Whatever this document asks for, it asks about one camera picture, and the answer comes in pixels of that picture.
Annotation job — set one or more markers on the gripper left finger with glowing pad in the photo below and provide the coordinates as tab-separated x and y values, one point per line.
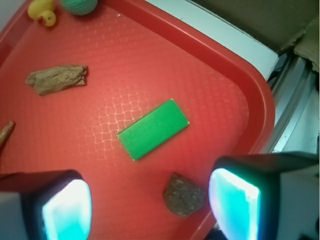
47	205

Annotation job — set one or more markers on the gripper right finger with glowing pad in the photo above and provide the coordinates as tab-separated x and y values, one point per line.
272	196

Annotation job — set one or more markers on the green wooden block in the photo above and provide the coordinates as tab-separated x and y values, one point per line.
153	129

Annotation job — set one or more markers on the tan conch seashell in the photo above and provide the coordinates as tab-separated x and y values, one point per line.
6	132

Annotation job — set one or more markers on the brown rock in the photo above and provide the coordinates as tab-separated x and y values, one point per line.
182	196

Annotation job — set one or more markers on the red plastic tray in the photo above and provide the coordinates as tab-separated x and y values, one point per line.
138	57

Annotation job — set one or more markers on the driftwood piece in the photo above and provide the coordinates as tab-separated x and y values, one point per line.
55	79

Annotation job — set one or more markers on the brown cardboard panel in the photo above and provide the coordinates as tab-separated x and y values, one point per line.
281	25

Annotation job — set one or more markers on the yellow rubber duck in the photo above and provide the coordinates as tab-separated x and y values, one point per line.
44	11

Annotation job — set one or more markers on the green textured ball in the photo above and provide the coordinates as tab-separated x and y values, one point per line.
79	7

